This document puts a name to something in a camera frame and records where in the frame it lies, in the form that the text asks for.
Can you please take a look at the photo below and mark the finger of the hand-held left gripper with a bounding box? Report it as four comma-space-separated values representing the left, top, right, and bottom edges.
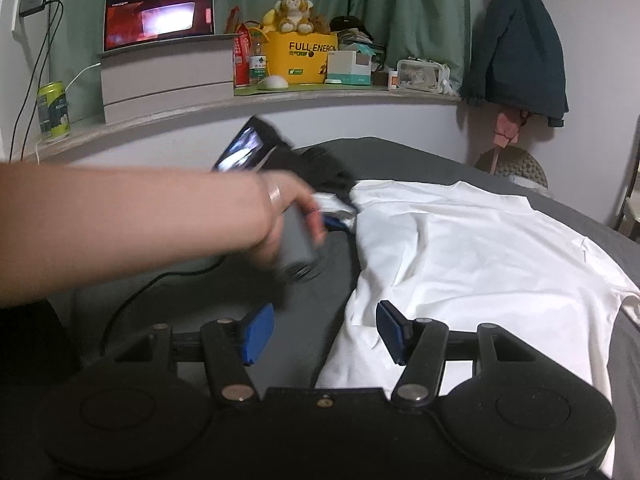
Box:
315, 192, 361, 233

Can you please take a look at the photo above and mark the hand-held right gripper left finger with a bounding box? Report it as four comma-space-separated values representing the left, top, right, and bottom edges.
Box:
115, 302, 276, 406

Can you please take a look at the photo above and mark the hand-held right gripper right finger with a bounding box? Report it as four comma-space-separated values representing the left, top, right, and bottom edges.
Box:
376, 300, 533, 408

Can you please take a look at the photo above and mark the white long-sleeve shirt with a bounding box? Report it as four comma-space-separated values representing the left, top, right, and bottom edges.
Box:
316, 180, 640, 478

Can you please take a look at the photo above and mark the person's left forearm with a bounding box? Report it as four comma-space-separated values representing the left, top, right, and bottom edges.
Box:
0, 162, 266, 308

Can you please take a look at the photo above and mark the person's left hand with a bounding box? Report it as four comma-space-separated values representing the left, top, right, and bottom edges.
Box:
245, 170, 330, 268

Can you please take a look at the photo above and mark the window ledge shelf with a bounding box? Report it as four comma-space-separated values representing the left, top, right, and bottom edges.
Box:
22, 82, 463, 166

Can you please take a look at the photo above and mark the white and teal box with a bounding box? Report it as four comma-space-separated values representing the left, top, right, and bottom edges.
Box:
325, 50, 373, 86

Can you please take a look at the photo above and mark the yellow cardboard box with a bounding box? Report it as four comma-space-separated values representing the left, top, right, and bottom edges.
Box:
260, 30, 338, 86

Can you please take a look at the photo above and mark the clear plastic container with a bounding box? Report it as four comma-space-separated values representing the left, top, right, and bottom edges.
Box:
396, 58, 443, 93

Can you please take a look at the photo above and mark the clear water bottle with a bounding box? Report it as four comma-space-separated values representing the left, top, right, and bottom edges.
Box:
248, 42, 267, 86

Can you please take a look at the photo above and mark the white plastic bag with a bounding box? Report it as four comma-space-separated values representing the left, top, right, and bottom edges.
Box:
435, 60, 461, 97

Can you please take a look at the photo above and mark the red snack bag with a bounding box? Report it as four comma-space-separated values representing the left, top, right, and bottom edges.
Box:
227, 6, 253, 88

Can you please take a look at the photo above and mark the pink hanging cloth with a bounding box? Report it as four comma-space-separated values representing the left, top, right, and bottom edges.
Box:
490, 109, 531, 173

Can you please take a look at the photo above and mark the round woven stool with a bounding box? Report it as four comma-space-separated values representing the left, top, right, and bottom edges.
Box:
474, 149, 550, 191

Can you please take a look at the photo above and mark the black cap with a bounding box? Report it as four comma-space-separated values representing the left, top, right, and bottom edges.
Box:
330, 15, 368, 33

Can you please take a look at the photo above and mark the grey drawer box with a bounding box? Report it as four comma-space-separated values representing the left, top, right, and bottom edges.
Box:
97, 34, 241, 126

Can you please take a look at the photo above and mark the plush monkey toy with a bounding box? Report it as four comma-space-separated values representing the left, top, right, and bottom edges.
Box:
272, 0, 316, 35

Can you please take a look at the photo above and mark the dark teal jacket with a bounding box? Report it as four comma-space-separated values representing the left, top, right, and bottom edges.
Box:
460, 0, 570, 128

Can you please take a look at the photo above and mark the tablet with lit screen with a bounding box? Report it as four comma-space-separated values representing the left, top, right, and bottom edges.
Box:
102, 0, 216, 52

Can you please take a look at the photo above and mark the cream and black chair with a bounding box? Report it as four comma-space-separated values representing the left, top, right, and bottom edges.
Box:
614, 115, 640, 241

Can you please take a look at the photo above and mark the green drink can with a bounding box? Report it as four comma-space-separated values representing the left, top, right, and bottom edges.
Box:
36, 81, 70, 139

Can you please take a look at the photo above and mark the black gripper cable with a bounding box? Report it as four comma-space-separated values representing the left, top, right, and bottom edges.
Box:
100, 257, 228, 356

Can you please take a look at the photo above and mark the white cable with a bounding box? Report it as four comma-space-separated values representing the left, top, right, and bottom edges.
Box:
35, 62, 103, 163

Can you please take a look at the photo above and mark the black charger cable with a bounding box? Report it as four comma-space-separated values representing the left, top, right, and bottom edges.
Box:
9, 0, 65, 163

